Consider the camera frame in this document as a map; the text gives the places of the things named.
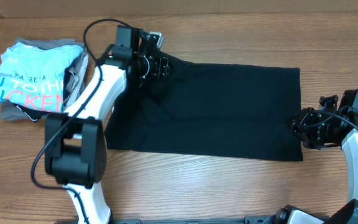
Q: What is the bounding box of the black t-shirt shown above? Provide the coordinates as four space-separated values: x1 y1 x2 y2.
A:
104 57 303 161

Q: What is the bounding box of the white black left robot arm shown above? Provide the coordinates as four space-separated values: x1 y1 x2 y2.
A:
30 24 169 223

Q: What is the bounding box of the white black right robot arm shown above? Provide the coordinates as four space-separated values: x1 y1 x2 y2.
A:
263 89 358 224

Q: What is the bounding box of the grey striped folded garment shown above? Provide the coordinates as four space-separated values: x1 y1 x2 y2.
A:
63 52 89 109

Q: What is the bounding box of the light blue printed t-shirt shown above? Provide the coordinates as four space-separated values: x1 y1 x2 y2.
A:
0 42 83 113

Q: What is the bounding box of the black folded garment in stack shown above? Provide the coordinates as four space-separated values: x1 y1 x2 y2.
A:
16 105 48 122

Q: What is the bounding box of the dark grey folded garment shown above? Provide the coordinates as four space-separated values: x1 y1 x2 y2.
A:
0 37 84 121

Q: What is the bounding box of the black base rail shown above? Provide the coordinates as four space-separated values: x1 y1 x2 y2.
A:
107 215 275 224

